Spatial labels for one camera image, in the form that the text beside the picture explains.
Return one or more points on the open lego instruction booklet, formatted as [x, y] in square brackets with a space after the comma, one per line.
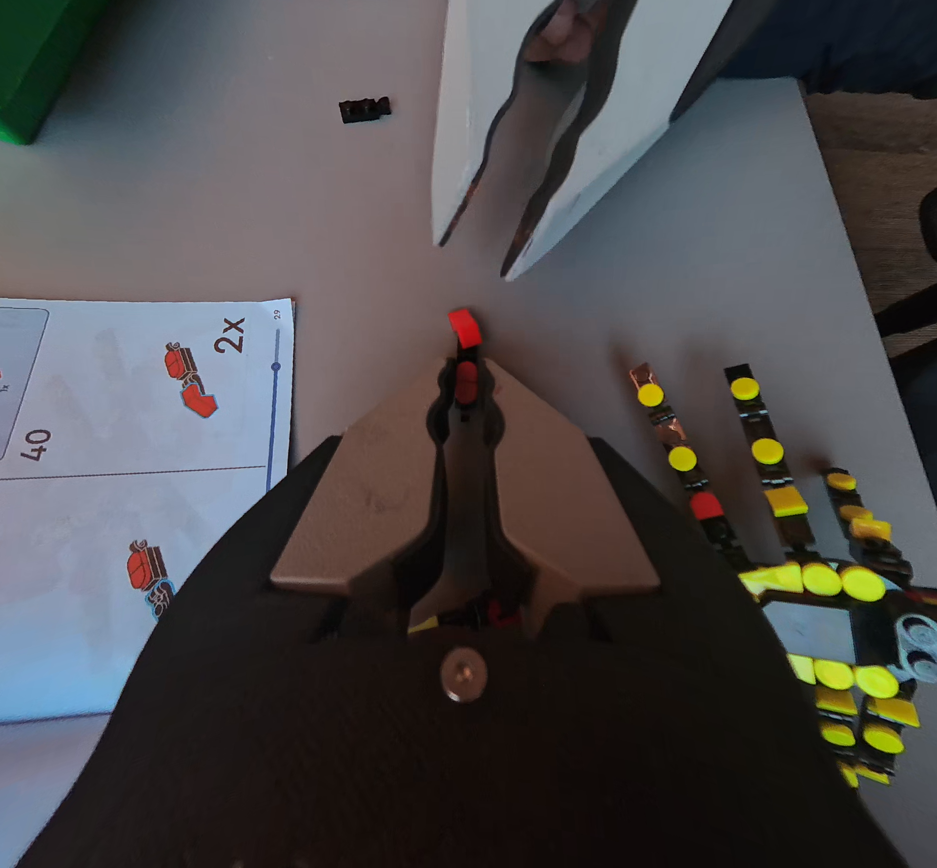
[146, 443]

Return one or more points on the black yellow lego model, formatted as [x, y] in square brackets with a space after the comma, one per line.
[820, 579]

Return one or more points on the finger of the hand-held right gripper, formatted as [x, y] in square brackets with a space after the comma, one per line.
[483, 55]
[659, 55]

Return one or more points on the person's dark blue clothing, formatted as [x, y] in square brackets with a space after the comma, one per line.
[871, 11]

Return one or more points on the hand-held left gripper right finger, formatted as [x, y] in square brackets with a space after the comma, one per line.
[571, 509]

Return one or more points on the green plastic box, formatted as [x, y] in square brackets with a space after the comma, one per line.
[51, 11]

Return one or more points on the black office chair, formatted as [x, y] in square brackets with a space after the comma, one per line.
[926, 223]

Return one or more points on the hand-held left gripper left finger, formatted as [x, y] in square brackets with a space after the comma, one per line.
[351, 494]

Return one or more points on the small black lego piece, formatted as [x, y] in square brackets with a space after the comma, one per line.
[364, 110]

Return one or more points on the person's right hand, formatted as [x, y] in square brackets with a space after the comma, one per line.
[567, 33]

